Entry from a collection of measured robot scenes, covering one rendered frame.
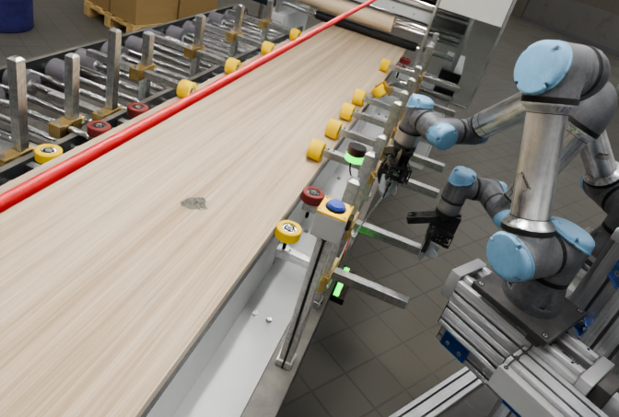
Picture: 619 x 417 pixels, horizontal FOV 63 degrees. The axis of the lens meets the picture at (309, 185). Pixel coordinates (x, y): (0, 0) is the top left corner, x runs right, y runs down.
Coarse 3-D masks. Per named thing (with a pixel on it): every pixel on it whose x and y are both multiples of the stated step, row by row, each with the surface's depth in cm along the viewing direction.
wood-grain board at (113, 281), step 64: (320, 64) 305; (192, 128) 195; (256, 128) 209; (320, 128) 225; (0, 192) 136; (64, 192) 143; (128, 192) 150; (192, 192) 158; (256, 192) 167; (0, 256) 118; (64, 256) 123; (128, 256) 128; (192, 256) 134; (256, 256) 143; (0, 320) 103; (64, 320) 107; (128, 320) 111; (192, 320) 115; (0, 384) 92; (64, 384) 95; (128, 384) 98
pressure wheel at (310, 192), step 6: (312, 186) 179; (306, 192) 174; (312, 192) 175; (318, 192) 176; (306, 198) 173; (312, 198) 172; (318, 198) 173; (312, 204) 174; (318, 204) 174; (306, 216) 180
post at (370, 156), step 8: (368, 152) 157; (368, 160) 158; (360, 168) 160; (368, 168) 159; (360, 176) 161; (368, 176) 160; (360, 192) 163; (360, 200) 166; (344, 240) 173; (336, 256) 177
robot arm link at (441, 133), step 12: (420, 120) 143; (432, 120) 140; (444, 120) 140; (456, 120) 143; (420, 132) 143; (432, 132) 138; (444, 132) 136; (456, 132) 138; (432, 144) 140; (444, 144) 138; (456, 144) 145
